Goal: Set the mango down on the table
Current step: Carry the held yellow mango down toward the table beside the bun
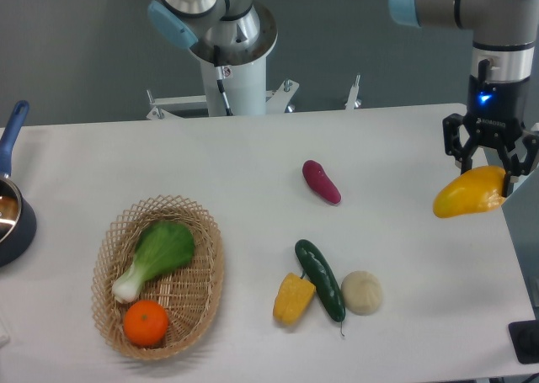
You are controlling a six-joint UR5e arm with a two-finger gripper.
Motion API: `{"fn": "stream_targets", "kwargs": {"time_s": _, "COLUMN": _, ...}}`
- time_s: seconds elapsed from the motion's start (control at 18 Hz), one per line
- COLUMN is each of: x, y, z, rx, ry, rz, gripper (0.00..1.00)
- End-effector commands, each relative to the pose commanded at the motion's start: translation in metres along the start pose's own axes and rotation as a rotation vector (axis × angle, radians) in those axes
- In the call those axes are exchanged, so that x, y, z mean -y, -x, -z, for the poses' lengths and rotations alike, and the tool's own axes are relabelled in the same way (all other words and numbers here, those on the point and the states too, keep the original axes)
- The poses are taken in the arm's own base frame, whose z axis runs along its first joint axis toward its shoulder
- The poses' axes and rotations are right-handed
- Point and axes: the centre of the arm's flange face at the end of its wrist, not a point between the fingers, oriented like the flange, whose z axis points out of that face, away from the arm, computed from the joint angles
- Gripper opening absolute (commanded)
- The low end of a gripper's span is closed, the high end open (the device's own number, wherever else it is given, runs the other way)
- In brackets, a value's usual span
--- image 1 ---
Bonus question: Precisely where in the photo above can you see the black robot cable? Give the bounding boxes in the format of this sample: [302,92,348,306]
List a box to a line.
[212,45,234,117]

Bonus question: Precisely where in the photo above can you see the black device at edge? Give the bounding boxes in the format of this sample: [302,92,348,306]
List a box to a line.
[508,320,538,364]

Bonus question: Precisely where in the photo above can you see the woven wicker basket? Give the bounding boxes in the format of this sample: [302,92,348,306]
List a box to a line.
[92,195,224,361]

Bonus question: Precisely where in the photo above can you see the orange fruit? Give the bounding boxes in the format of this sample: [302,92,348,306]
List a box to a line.
[123,300,169,347]

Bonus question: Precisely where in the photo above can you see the white metal mounting frame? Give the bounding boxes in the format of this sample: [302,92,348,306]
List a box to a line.
[146,73,362,120]

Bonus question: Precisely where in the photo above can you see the yellow bell pepper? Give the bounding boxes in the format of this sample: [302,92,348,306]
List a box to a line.
[273,273,316,326]

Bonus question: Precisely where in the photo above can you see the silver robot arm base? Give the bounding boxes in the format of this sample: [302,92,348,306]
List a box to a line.
[147,0,278,66]

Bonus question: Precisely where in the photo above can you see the green cucumber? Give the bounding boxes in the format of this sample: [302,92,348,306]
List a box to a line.
[294,239,346,338]

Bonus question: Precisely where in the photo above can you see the beige steamed bun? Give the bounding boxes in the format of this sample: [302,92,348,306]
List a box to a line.
[341,270,383,316]

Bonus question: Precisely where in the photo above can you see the yellow mango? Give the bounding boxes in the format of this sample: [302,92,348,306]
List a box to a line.
[432,166,505,218]

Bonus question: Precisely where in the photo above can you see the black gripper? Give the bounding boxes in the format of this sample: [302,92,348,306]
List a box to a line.
[442,75,538,196]

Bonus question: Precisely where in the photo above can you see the blue saucepan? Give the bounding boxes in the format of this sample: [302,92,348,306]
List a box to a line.
[1,100,37,267]

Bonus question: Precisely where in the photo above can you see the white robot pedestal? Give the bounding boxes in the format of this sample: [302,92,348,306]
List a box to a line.
[199,57,266,117]

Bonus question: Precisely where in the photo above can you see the green bok choy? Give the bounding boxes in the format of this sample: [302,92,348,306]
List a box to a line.
[112,221,195,304]

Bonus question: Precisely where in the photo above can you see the purple sweet potato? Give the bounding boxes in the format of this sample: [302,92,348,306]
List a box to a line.
[302,160,342,205]

